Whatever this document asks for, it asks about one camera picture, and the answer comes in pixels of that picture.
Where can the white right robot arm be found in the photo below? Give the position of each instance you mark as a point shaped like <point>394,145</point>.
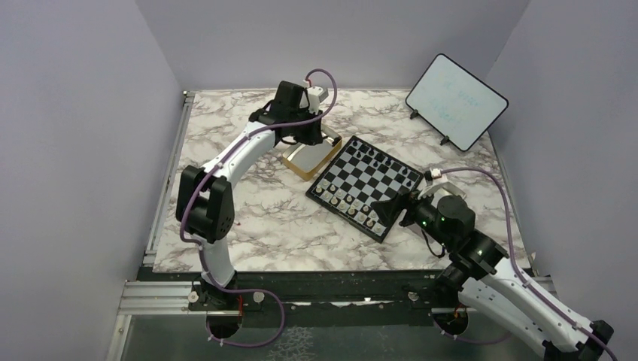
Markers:
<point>482,276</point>

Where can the black and white chessboard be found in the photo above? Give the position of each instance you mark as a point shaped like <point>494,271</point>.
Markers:
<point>362,181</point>

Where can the silver metal tin lid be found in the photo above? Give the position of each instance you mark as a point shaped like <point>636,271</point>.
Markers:
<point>446,186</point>

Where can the yellow metal tin box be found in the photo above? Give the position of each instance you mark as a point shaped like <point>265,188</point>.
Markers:
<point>306,160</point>

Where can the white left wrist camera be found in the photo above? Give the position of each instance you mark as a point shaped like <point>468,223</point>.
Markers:
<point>312,97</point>

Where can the aluminium frame rail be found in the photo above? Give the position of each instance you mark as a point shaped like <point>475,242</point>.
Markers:
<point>168,180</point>

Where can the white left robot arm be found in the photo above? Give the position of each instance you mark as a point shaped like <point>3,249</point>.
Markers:
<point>205,208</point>

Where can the small whiteboard on stand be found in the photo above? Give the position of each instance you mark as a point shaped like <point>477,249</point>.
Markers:
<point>456,103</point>

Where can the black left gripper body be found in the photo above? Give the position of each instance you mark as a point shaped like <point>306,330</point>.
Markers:
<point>305,133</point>

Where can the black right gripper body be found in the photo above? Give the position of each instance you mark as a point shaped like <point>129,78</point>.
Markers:
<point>422,212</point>

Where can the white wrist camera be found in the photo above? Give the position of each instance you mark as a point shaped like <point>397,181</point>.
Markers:
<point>312,97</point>
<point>434,180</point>

